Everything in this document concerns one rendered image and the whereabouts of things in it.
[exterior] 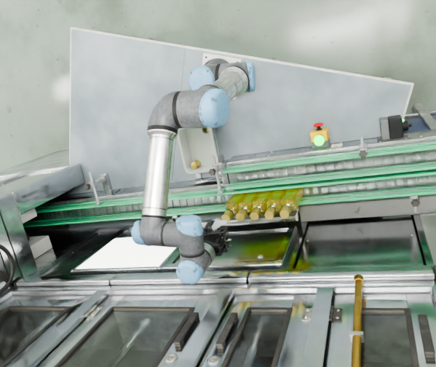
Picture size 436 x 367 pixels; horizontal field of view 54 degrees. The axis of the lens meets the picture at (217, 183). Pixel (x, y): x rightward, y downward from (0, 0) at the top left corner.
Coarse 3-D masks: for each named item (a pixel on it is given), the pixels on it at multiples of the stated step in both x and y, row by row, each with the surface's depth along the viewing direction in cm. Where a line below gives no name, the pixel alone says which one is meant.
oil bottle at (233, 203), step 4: (236, 196) 180; (240, 196) 179; (244, 196) 180; (232, 200) 175; (236, 200) 174; (240, 200) 175; (228, 204) 172; (232, 204) 171; (236, 204) 170; (228, 208) 170; (232, 208) 170; (236, 208) 170; (236, 212) 170
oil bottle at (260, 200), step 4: (260, 192) 178; (264, 192) 177; (268, 192) 176; (260, 196) 173; (264, 196) 172; (268, 196) 172; (256, 200) 169; (260, 200) 168; (264, 200) 167; (252, 204) 168; (256, 204) 166; (260, 204) 166; (264, 204) 166; (264, 208) 166; (264, 212) 166
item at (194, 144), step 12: (180, 132) 196; (192, 132) 200; (180, 144) 196; (192, 144) 202; (204, 144) 200; (192, 156) 204; (204, 156) 202; (216, 156) 192; (192, 168) 202; (204, 168) 198
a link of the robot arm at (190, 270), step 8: (200, 256) 124; (208, 256) 130; (184, 264) 122; (192, 264) 122; (200, 264) 124; (208, 264) 129; (176, 272) 125; (184, 272) 123; (192, 272) 122; (200, 272) 123; (184, 280) 124; (192, 280) 123
